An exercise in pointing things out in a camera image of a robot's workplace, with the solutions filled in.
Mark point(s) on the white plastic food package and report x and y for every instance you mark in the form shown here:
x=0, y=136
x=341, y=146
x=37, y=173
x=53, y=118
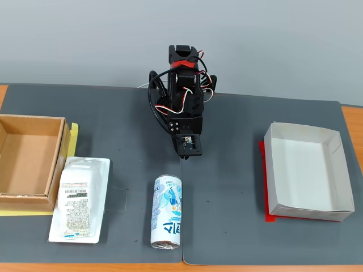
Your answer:
x=79, y=204

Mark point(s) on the yellow paper sheet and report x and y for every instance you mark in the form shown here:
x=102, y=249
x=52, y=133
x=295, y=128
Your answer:
x=74, y=139

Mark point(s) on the red tape strip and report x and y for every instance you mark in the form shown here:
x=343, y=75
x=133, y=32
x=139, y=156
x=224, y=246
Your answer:
x=183, y=64

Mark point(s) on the brown cardboard box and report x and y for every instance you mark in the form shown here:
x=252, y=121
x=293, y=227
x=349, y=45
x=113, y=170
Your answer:
x=28, y=158

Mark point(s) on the dark grey table mat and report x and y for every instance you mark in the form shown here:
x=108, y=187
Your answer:
x=127, y=136
x=227, y=158

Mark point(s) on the white paper box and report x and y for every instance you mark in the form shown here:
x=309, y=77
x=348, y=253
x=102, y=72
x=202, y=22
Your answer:
x=300, y=173

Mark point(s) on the white blue drink can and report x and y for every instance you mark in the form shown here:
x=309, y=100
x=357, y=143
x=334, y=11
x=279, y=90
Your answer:
x=166, y=209

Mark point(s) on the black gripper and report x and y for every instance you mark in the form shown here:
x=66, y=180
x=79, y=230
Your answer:
x=188, y=128

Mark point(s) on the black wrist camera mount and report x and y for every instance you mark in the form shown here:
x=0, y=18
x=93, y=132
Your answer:
x=195, y=148

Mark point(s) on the red paper sheet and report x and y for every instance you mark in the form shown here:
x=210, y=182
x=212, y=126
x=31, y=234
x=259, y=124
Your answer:
x=269, y=218

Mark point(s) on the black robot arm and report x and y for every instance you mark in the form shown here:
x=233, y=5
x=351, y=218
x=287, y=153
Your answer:
x=181, y=82

